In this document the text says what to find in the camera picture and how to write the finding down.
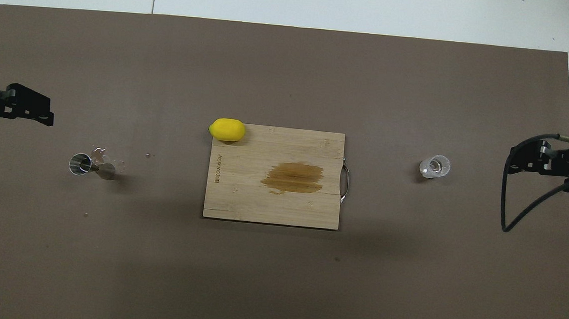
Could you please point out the steel double jigger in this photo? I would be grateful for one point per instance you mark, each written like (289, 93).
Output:
(82, 164)

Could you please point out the small clear glass cup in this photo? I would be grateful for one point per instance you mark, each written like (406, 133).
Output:
(434, 166)

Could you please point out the yellow lemon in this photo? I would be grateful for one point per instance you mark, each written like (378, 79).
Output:
(227, 129)

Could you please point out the wooden cutting board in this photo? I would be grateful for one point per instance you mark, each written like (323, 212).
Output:
(242, 196)

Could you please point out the brown table mat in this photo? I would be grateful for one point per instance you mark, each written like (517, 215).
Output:
(276, 279)

